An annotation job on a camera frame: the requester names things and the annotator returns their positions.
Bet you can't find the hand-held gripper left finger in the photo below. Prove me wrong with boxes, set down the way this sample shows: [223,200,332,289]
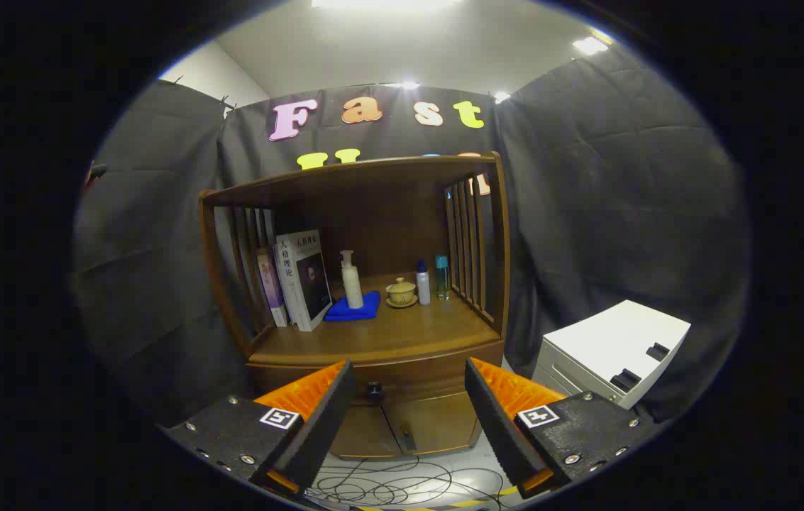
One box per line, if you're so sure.
[160,358,358,496]

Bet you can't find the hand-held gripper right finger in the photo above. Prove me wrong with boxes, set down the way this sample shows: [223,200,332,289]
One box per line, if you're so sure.
[464,356,659,499]

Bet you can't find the brown wooden drawer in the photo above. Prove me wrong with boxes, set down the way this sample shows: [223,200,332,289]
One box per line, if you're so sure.
[247,339,506,419]

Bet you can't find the wooden cabinet door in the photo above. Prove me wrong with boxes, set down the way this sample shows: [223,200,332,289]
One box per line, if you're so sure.
[331,405,404,460]
[382,394,483,455]

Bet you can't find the brown wooden countertop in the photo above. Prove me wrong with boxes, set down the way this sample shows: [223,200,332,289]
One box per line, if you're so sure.
[249,273,505,366]

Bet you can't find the white drawer cabinet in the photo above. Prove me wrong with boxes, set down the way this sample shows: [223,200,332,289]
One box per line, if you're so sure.
[531,300,692,410]

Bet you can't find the brown wooden cabinet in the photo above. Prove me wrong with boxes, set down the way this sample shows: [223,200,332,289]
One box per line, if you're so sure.
[198,151,512,461]

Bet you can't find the yellow black floor tape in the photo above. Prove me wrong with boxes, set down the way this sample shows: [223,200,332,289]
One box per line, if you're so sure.
[352,486,523,511]

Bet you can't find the folded blue cloth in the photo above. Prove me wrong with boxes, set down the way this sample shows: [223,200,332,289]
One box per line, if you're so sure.
[324,291,381,322]

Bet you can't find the white pump bottle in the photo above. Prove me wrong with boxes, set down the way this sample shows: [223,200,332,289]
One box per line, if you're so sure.
[340,250,365,309]

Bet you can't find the white book with portrait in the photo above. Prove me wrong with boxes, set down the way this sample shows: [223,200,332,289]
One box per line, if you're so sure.
[274,229,334,332]

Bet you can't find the purple book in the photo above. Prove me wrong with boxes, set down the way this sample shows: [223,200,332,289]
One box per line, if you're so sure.
[256,247,289,328]

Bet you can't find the tangled black floor cables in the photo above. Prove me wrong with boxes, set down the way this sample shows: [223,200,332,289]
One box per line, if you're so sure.
[306,454,509,508]

